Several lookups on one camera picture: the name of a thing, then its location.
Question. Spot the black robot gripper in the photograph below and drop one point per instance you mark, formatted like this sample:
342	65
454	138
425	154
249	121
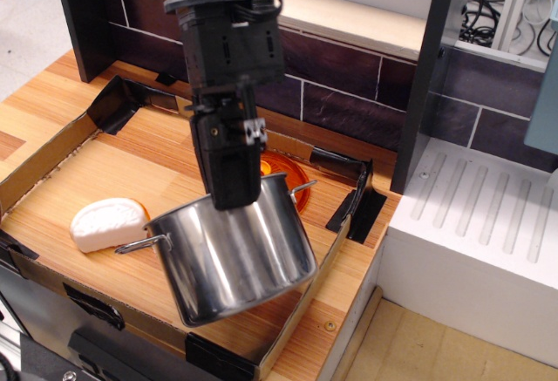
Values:
230	47

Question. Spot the stainless steel pot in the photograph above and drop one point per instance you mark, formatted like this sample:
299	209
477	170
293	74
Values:
220	263

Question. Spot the cardboard fence with black tape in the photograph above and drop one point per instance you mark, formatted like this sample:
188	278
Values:
66	143

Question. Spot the orange transparent plastic lid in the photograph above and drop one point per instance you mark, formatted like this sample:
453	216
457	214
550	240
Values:
295	176

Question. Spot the white plastic food toy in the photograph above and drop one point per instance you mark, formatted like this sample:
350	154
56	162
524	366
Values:
108	223

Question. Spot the brass screw insert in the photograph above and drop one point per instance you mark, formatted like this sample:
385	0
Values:
330	326

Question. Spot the black metal front panel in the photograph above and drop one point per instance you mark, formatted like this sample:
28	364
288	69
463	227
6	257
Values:
59	325

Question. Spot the white ribbed drainboard sink unit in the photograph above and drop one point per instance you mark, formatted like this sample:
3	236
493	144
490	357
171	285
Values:
473	245

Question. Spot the grey metal box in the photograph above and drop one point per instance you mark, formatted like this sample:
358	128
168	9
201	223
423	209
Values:
542	128

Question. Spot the dark grey shelf frame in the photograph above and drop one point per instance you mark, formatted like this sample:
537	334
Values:
343	73

